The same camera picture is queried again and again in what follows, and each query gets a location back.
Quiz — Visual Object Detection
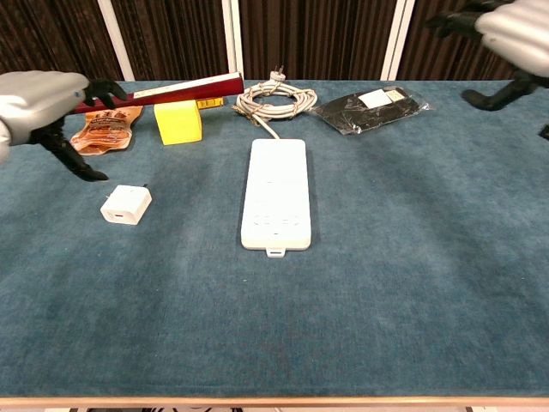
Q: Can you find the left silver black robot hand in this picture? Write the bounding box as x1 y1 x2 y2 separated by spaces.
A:
0 70 129 182

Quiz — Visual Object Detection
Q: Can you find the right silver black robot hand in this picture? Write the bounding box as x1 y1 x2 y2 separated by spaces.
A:
424 0 549 141

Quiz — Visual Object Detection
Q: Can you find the white cube charger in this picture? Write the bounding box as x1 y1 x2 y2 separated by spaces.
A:
100 184 154 227

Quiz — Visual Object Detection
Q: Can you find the white power strip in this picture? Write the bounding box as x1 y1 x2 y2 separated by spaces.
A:
240 137 312 260

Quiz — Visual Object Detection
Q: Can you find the orange spout pouch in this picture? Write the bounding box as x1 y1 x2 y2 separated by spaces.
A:
69 106 144 156

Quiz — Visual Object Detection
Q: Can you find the yellow cube block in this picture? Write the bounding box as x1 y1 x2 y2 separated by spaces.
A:
154 100 202 146

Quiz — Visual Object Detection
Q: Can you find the long dark red box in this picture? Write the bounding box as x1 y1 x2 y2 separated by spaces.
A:
70 71 244 115

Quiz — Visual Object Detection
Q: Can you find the black item in plastic bag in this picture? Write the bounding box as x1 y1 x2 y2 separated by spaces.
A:
309 86 432 137

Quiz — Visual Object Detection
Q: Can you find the teal blue table mat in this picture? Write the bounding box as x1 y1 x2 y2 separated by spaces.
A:
0 79 549 400

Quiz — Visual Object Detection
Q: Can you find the black partition panel white frame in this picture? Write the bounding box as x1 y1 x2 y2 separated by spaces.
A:
221 0 415 82
0 0 134 82
380 0 549 82
97 0 244 82

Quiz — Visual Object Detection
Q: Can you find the coiled grey power strip cable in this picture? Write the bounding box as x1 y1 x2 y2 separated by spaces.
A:
231 64 319 141

